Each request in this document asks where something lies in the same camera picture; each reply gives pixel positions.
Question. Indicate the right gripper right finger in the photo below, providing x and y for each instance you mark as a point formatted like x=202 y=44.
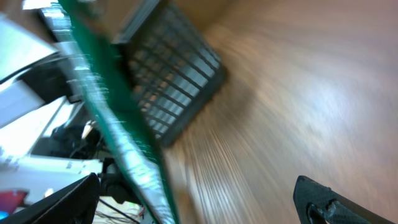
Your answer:
x=316 y=203

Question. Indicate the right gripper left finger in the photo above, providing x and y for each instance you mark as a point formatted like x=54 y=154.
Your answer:
x=75 y=203

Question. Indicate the green 3M gloves package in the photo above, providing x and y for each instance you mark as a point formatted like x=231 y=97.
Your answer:
x=108 y=98

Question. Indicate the grey plastic mesh basket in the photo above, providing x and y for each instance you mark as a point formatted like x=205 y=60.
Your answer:
x=173 y=69

